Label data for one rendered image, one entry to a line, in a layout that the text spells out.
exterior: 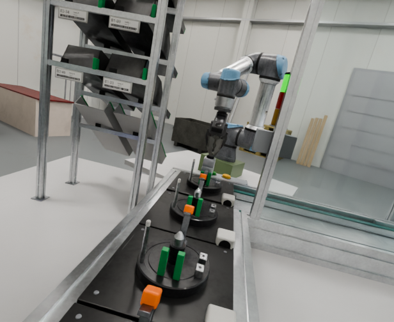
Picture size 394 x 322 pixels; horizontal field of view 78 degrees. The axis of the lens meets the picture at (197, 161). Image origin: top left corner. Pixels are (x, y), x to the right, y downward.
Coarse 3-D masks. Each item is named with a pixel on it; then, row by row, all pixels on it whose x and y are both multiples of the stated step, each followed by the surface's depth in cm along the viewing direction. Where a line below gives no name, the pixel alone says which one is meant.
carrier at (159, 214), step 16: (176, 192) 66; (160, 208) 69; (176, 208) 67; (208, 208) 71; (224, 208) 78; (144, 224) 60; (160, 224) 61; (176, 224) 63; (192, 224) 63; (208, 224) 65; (224, 224) 68; (208, 240) 59; (224, 240) 57
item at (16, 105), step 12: (0, 84) 514; (0, 96) 498; (12, 96) 472; (24, 96) 449; (36, 96) 447; (0, 108) 503; (12, 108) 477; (24, 108) 454; (36, 108) 435; (60, 108) 471; (12, 120) 483; (24, 120) 459; (36, 120) 441; (60, 120) 478; (36, 132) 447; (60, 132) 485
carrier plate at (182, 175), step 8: (184, 176) 101; (176, 184) 90; (184, 184) 92; (224, 184) 102; (232, 184) 104; (184, 192) 84; (192, 192) 86; (224, 192) 92; (232, 192) 94; (208, 200) 83; (216, 200) 84
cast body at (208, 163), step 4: (208, 156) 91; (212, 156) 91; (204, 160) 90; (208, 160) 90; (212, 160) 90; (204, 164) 90; (208, 164) 90; (212, 164) 90; (204, 168) 90; (208, 168) 90; (212, 168) 90; (200, 172) 91; (204, 172) 90; (208, 172) 90; (212, 172) 93
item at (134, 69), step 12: (120, 60) 75; (132, 60) 74; (144, 60) 73; (120, 72) 73; (132, 72) 72; (132, 84) 75; (156, 84) 81; (132, 96) 86; (144, 96) 82; (156, 96) 83
